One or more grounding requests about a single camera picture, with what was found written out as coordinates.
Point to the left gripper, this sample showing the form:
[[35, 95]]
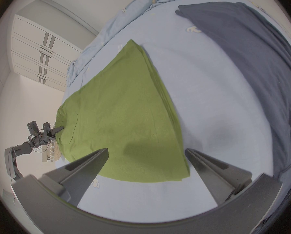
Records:
[[50, 133]]

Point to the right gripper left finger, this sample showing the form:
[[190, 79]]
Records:
[[87, 172]]

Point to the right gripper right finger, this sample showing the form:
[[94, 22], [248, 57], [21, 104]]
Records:
[[208, 174]]

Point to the green shorts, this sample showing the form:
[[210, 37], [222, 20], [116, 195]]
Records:
[[123, 111]]

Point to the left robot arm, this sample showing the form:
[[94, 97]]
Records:
[[23, 148]]

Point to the round woven basket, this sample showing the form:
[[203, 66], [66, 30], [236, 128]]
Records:
[[54, 152]]

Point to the dark blue garment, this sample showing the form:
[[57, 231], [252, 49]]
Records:
[[245, 45]]

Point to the white wardrobe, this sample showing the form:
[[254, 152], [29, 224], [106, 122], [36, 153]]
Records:
[[28, 45]]

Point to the pale blue quilt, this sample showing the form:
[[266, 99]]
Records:
[[126, 18]]

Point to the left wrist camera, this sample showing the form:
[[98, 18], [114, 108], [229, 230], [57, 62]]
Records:
[[46, 125]]

